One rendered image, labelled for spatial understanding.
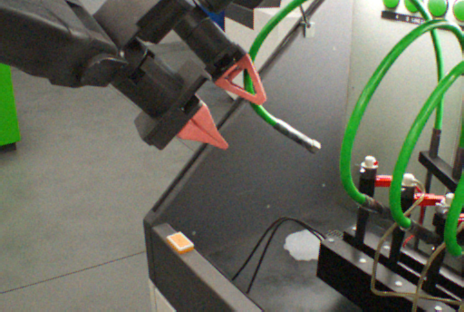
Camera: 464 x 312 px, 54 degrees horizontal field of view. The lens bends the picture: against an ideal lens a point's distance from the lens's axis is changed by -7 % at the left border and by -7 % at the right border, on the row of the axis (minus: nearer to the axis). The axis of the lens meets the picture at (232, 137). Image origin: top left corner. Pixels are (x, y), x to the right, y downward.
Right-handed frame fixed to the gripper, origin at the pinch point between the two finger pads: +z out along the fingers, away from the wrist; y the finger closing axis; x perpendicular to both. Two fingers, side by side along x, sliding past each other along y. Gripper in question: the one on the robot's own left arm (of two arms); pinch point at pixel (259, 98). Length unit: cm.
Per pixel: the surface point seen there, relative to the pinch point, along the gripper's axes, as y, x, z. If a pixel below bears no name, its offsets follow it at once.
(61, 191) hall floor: 204, 153, -31
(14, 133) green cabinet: 257, 181, -94
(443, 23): -9.2, -27.7, 9.0
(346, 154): -17.7, -5.0, 11.6
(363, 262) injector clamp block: -1.7, 5.2, 32.3
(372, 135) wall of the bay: 36.2, -10.8, 26.4
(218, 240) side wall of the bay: 23.7, 30.2, 18.7
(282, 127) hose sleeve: 2.0, 0.7, 6.1
